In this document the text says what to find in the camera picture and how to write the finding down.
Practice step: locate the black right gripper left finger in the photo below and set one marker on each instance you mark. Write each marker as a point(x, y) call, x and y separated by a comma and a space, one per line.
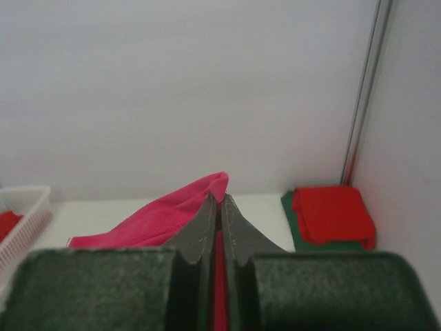
point(170, 287)

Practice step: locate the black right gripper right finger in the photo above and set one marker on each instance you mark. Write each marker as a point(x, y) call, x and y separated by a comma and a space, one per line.
point(267, 288)

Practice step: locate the pink t shirt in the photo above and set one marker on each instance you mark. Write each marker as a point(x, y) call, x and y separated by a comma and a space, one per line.
point(159, 220)

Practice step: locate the folded green t shirt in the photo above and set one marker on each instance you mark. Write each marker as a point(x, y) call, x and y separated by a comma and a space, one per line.
point(302, 246)

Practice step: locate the folded red t shirt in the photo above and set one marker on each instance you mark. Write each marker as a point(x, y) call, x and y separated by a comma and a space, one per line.
point(333, 214)

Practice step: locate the white plastic laundry basket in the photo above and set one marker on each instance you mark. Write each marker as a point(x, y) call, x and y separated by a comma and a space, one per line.
point(32, 204)

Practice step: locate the crumpled red t shirt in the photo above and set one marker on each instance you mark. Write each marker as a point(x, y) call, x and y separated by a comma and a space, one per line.
point(8, 220)

